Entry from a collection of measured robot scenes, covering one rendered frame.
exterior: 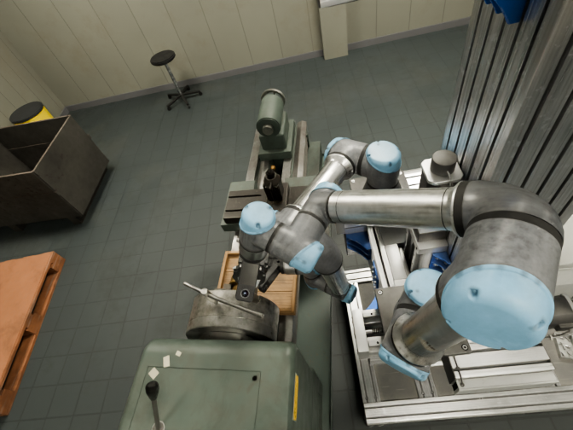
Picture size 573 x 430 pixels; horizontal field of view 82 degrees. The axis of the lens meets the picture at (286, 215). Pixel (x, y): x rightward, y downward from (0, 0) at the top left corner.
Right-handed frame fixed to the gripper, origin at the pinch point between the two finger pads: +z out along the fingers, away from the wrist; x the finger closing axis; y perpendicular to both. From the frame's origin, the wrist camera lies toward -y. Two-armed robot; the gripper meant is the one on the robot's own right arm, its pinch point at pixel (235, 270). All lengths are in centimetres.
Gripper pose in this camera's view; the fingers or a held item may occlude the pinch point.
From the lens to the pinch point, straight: 134.6
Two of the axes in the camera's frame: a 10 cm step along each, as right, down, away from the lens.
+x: -2.0, -6.0, -7.8
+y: 0.9, -8.0, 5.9
